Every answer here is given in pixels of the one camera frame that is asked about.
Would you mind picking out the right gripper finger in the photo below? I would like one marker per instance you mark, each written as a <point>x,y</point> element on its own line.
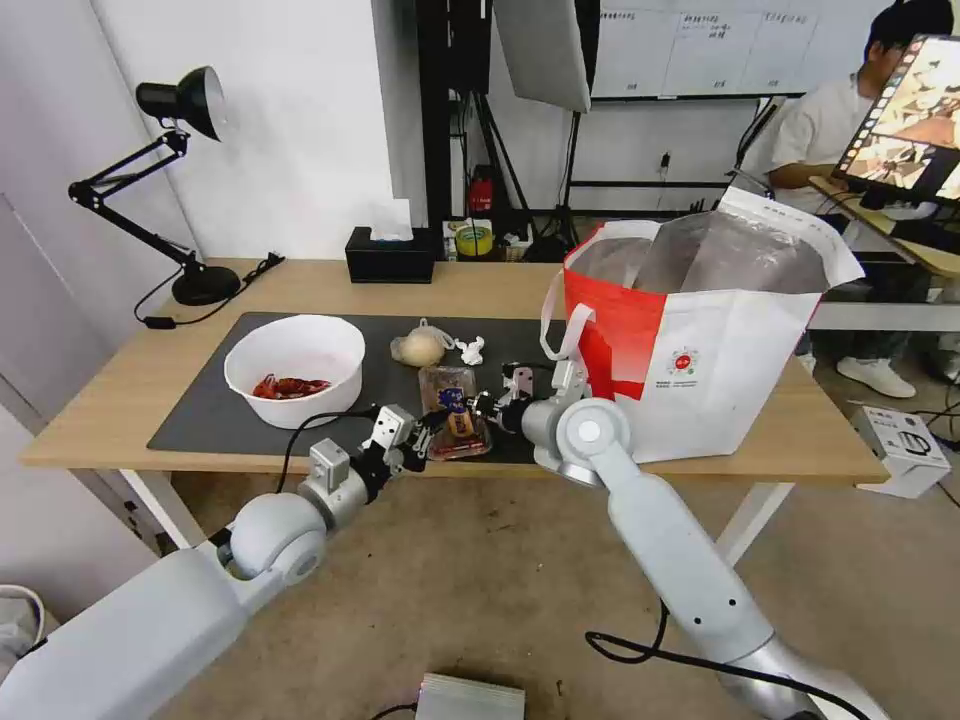
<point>482,403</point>
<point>508,385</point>

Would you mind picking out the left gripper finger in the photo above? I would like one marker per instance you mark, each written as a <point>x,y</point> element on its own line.
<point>412,460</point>
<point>431,424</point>

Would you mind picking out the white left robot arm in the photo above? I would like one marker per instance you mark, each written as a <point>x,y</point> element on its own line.
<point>150,622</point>

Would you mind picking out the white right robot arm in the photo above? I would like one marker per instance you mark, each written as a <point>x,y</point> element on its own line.
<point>660,540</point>

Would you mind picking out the bun in plastic bag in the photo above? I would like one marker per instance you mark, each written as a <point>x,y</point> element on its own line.
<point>418,347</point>

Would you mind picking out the red white takeout bag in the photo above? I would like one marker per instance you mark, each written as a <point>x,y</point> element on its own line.
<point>712,360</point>

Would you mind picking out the clear plastic food tray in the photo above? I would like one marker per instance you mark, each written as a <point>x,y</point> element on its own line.
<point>448,397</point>

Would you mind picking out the crumpled white tissue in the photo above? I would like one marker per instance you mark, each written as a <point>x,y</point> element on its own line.
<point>471,351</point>

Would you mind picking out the red crayfish shells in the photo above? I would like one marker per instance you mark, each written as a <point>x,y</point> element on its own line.
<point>289,386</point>

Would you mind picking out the white round bowl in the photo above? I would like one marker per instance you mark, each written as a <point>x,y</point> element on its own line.
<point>300,352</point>

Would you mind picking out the yellow green tape roll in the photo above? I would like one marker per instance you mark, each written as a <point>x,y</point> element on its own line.
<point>473,241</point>

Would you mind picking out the black tissue box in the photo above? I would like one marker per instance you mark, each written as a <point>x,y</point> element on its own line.
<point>390,259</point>

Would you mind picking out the black tripod stand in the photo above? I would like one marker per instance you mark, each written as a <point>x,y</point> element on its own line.
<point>559,217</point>

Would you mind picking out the red canister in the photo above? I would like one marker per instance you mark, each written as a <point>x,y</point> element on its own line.
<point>481,191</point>

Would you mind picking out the black desk mat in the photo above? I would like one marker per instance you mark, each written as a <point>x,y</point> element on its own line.
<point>195,405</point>

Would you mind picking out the silver metal box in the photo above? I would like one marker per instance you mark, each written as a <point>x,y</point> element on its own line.
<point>471,697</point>

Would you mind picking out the black desk lamp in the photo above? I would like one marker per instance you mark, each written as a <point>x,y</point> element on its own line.
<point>199,281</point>

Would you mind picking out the black metal rack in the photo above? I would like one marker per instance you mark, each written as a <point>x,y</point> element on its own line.
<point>435,112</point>

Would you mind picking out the wooden table white legs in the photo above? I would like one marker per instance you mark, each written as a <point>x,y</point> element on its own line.
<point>112,390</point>

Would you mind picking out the softbox studio light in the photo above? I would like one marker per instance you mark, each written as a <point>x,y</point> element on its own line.
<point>544,52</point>

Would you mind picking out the white whiteboard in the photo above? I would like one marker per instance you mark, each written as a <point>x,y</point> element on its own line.
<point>705,45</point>

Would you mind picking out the white cardboard box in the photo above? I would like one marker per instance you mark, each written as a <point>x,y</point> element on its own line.
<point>904,450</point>

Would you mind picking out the white bin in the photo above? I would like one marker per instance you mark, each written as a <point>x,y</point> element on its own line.
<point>19,622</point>

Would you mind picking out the wooden side desk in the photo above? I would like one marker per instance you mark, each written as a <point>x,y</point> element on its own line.
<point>900,240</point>

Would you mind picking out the computer monitor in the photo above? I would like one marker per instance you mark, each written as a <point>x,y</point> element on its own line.
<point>911,120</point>

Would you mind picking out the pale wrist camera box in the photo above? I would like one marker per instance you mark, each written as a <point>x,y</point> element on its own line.
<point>391,426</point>
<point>523,375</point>

